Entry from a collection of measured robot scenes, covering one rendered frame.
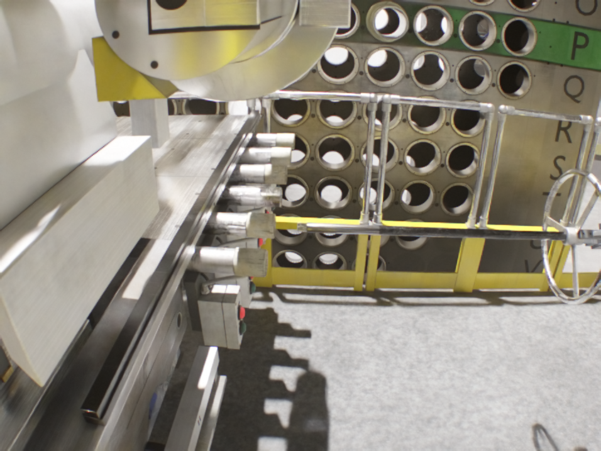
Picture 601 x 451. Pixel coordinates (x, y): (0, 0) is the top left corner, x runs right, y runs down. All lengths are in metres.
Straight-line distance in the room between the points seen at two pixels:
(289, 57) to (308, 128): 2.09
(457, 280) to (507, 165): 1.04
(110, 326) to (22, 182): 0.34
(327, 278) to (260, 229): 1.24
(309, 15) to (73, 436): 0.70
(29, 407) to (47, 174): 0.29
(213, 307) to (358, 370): 1.01
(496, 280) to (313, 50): 1.96
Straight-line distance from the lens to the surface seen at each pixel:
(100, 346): 0.74
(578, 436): 2.00
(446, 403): 1.89
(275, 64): 0.78
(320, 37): 0.77
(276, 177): 1.44
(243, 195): 1.29
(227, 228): 1.15
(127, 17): 0.55
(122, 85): 0.57
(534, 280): 2.62
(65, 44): 0.67
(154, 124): 1.07
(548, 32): 3.08
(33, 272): 0.45
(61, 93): 0.64
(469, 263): 2.40
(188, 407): 0.95
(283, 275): 2.33
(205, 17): 0.50
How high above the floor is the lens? 1.41
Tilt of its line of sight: 27 degrees down
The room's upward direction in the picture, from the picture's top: straight up
